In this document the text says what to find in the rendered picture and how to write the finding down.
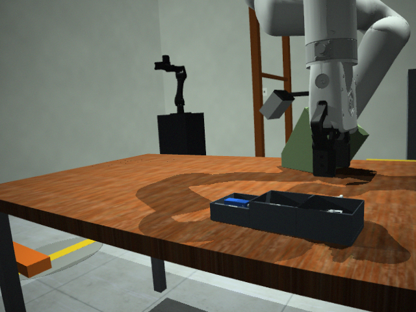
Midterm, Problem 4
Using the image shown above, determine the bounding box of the blue rectangular block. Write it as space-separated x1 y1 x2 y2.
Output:
224 198 249 208

